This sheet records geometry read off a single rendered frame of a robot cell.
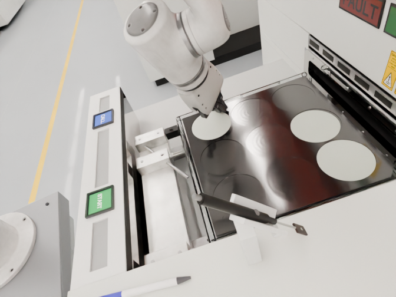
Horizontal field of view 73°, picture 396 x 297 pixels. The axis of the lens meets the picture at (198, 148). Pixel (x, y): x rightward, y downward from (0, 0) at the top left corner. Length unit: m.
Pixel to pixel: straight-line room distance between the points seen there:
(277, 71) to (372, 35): 0.40
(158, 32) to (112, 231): 0.34
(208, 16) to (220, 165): 0.30
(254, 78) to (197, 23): 0.52
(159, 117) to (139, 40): 0.48
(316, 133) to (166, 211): 0.36
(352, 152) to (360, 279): 0.27
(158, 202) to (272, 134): 0.30
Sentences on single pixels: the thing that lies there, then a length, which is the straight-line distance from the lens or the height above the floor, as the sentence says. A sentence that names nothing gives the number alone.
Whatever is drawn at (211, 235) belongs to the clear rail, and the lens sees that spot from 0.51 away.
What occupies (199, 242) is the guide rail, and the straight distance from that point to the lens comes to 0.56.
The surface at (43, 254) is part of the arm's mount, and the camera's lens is 0.72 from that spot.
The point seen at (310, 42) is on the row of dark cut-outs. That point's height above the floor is 0.96.
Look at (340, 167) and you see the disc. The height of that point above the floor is 0.90.
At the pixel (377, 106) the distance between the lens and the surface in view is 0.64.
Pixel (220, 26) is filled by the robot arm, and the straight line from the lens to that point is 0.45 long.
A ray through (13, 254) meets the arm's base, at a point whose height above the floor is 0.87.
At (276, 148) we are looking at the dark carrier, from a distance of 0.60.
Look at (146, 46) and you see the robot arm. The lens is 0.45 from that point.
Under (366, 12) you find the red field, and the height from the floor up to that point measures 1.09.
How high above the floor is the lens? 1.35
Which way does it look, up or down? 46 degrees down
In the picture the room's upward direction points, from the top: 21 degrees counter-clockwise
